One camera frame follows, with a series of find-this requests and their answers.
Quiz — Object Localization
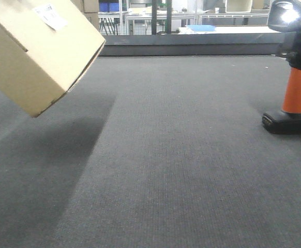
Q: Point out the orange black barcode scanner gun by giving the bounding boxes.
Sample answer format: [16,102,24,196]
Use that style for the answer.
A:
[262,1,301,134]

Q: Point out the blue tray on table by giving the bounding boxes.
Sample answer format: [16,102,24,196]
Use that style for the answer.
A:
[186,25,216,32]

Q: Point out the brown cardboard package box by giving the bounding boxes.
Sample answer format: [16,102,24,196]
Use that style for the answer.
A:
[0,1,105,117]

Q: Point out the dark grey raised table edge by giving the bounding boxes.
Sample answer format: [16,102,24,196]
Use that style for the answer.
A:
[100,33,284,57]

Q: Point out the white background workbench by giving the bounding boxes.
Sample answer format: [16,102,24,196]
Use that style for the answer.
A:
[177,25,277,36]

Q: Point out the blue storage bins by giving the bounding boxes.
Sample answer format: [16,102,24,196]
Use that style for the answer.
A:
[99,2,119,12]

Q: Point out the large stacked cardboard boxes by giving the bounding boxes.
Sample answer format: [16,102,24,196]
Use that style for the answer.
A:
[71,0,99,30]

